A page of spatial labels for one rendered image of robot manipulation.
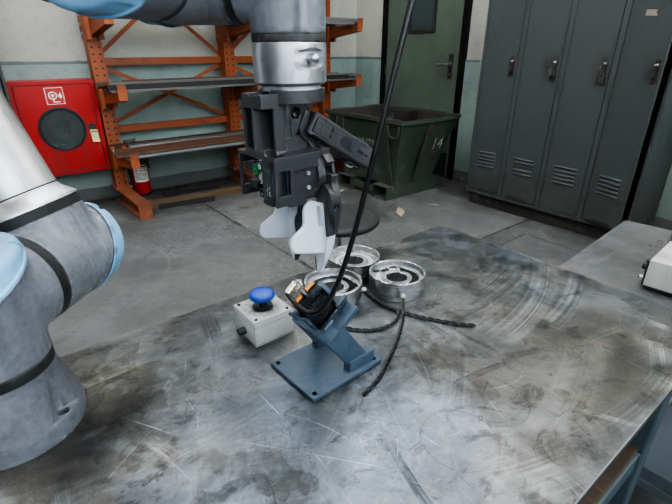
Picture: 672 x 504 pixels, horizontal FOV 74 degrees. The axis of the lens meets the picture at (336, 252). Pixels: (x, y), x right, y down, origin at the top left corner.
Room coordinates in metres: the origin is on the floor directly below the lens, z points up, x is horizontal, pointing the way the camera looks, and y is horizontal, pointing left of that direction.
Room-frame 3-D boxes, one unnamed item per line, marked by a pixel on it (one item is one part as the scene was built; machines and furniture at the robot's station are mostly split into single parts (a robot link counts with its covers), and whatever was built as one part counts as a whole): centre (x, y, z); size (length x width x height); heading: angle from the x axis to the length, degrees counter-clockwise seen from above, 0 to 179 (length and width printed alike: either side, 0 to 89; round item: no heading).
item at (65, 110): (3.72, 2.03, 0.50); 0.91 x 0.24 x 1.00; 128
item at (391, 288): (0.75, -0.11, 0.82); 0.10 x 0.10 x 0.04
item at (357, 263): (0.82, -0.04, 0.82); 0.10 x 0.10 x 0.04
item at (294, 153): (0.50, 0.05, 1.12); 0.09 x 0.08 x 0.12; 132
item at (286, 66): (0.50, 0.05, 1.21); 0.08 x 0.08 x 0.05
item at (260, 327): (0.62, 0.12, 0.82); 0.08 x 0.07 x 0.05; 128
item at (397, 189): (4.21, -0.49, 0.35); 1.04 x 0.74 x 0.70; 38
